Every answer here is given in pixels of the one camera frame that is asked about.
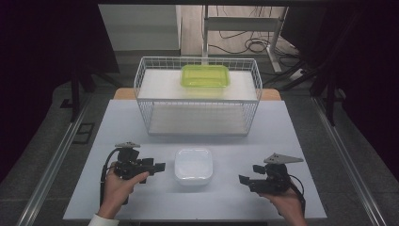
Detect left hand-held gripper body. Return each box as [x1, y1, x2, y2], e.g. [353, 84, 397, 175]
[112, 141, 143, 181]

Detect white square bowl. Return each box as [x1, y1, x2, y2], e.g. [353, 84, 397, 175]
[174, 147, 214, 186]

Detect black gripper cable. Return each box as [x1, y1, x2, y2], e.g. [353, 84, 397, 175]
[288, 174, 307, 218]
[99, 148, 122, 207]

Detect black metal stand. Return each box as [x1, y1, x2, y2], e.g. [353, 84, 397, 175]
[263, 59, 347, 126]
[59, 60, 124, 123]

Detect black floor bracket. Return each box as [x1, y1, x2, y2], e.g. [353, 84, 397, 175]
[72, 121, 96, 145]

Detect white metal desk frame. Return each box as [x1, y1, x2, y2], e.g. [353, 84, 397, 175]
[201, 4, 290, 73]

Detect white cabinet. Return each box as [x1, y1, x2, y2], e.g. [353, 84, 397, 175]
[98, 4, 183, 53]

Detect black floor cables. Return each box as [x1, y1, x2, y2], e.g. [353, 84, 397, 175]
[208, 5, 302, 69]

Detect person's right hand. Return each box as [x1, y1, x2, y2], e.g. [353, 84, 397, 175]
[258, 186, 307, 226]

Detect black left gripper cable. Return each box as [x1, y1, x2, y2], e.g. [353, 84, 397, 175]
[99, 148, 122, 207]

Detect aluminium rail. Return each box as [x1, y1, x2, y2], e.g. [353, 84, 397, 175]
[17, 93, 92, 226]
[311, 96, 389, 226]

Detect white wire rack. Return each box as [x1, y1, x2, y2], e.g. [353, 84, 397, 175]
[134, 56, 263, 137]

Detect wooden board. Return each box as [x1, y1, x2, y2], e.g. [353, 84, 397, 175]
[113, 87, 282, 102]

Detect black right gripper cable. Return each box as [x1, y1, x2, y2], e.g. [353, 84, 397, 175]
[288, 174, 307, 218]

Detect white power strip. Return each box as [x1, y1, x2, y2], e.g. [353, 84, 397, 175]
[289, 68, 306, 81]

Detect person's left hand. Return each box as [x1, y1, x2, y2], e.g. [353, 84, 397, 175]
[97, 170, 151, 219]

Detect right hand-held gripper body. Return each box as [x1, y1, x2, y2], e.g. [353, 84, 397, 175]
[248, 153, 305, 194]

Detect yellow-green plastic tray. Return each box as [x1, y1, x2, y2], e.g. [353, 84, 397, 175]
[180, 64, 231, 89]

